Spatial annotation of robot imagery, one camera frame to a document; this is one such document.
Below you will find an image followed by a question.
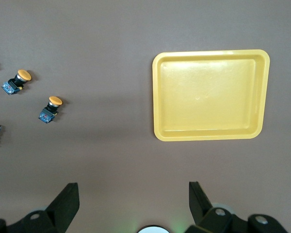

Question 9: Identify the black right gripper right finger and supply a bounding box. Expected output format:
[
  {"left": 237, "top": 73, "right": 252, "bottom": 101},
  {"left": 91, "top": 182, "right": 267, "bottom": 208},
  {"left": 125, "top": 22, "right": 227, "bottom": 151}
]
[{"left": 187, "top": 181, "right": 290, "bottom": 233}]

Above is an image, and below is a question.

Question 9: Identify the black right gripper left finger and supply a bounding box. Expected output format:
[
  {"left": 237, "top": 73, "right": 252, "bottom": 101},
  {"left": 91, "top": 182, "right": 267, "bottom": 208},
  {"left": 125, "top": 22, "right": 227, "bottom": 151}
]
[{"left": 0, "top": 182, "right": 80, "bottom": 233}]

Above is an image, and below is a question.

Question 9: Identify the yellow push button switch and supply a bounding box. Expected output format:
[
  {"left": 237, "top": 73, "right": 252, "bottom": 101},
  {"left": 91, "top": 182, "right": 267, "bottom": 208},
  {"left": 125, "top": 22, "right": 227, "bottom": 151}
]
[
  {"left": 38, "top": 96, "right": 64, "bottom": 124},
  {"left": 1, "top": 69, "right": 32, "bottom": 96}
]

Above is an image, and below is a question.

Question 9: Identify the yellow plastic tray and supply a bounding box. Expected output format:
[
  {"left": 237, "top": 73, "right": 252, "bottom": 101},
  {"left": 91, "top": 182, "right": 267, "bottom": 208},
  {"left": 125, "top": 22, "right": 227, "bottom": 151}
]
[{"left": 152, "top": 49, "right": 271, "bottom": 142}]

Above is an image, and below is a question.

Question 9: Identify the brown table mat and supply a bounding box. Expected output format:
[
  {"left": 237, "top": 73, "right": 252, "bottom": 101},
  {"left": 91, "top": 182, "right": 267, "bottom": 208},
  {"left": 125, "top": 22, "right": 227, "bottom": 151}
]
[{"left": 0, "top": 0, "right": 291, "bottom": 233}]

